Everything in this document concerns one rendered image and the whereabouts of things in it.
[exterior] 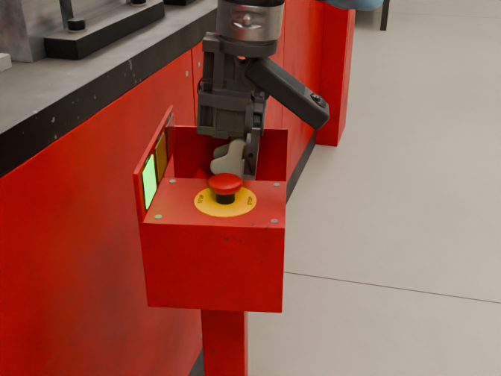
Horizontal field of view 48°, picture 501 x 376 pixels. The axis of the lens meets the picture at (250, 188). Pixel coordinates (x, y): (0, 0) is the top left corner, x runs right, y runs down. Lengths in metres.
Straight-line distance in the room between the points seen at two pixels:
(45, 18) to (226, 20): 0.34
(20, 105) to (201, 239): 0.27
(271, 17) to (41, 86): 0.31
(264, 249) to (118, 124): 0.33
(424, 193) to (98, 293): 1.68
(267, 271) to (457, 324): 1.15
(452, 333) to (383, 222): 0.57
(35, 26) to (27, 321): 0.41
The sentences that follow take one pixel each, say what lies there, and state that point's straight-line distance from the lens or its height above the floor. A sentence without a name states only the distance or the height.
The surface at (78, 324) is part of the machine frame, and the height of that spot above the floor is 0.56.
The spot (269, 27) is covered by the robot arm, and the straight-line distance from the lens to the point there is 0.64.
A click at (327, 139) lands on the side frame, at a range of 2.64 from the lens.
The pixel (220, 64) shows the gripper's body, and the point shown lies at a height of 0.92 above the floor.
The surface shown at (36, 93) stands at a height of 0.87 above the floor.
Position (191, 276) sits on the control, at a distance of 0.65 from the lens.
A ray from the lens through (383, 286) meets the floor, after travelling 1.80.
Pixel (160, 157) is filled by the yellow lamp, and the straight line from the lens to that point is 0.68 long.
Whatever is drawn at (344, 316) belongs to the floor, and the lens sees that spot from 1.67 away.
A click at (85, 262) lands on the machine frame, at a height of 0.64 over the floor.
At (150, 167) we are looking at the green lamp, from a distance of 0.63.
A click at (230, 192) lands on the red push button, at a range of 0.62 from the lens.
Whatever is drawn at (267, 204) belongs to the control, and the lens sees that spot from 0.64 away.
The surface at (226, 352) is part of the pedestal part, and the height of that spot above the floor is 0.52.
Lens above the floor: 1.11
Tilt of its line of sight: 29 degrees down
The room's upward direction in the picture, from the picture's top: straight up
